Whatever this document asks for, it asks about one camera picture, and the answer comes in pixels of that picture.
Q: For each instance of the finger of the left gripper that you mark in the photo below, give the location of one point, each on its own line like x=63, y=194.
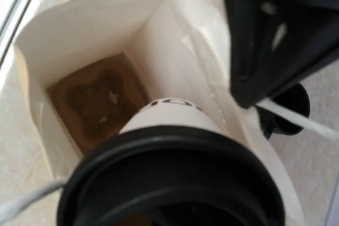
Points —
x=276, y=43

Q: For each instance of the brown paper bag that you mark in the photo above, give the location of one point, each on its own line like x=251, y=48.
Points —
x=178, y=49

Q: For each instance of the cardboard cup carrier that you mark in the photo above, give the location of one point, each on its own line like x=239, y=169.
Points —
x=96, y=101

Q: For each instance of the dark green mug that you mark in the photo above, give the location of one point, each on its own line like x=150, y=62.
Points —
x=295, y=99

